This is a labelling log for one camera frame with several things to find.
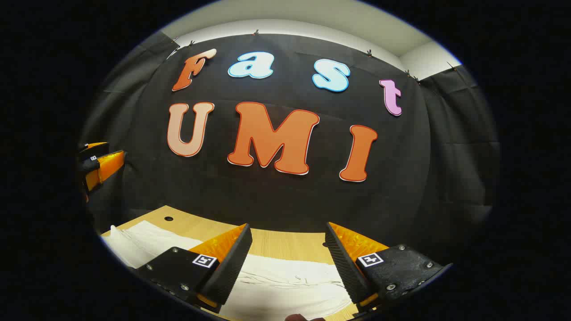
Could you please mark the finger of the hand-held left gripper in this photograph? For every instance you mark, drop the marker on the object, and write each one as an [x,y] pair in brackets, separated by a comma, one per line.
[93,149]
[107,165]

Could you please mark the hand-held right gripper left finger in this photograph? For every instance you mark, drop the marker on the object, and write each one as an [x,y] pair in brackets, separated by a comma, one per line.
[232,267]

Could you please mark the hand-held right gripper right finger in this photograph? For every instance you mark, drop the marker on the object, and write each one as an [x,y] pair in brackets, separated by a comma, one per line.
[345,267]

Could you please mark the black backdrop cloth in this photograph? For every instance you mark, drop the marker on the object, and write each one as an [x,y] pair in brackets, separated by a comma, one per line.
[290,196]

